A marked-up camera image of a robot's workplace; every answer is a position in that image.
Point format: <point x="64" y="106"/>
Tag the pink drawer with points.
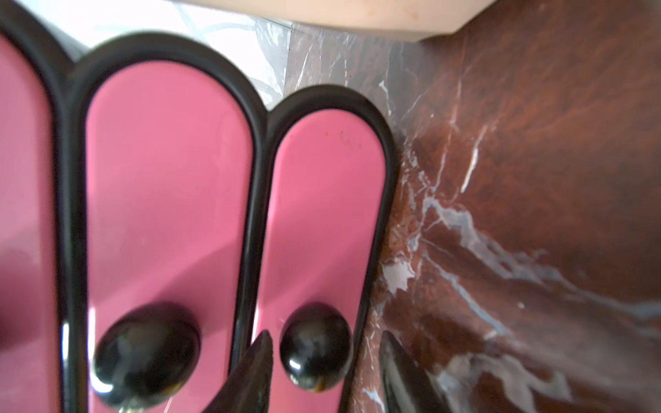
<point x="169" y="155"/>
<point x="29" y="343"/>
<point x="325" y="199"/>

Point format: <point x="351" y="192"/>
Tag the pink bottom drawer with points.
<point x="325" y="199"/>

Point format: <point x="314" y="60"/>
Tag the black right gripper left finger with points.
<point x="247" y="388"/>

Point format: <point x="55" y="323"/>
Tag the beige ribbed flower pot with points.
<point x="400" y="20"/>

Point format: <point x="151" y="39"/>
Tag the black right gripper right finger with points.
<point x="405" y="386"/>

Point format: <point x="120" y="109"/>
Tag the black mini drawer cabinet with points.
<point x="150" y="353"/>

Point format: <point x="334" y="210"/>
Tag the pink top drawer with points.
<point x="29" y="343"/>

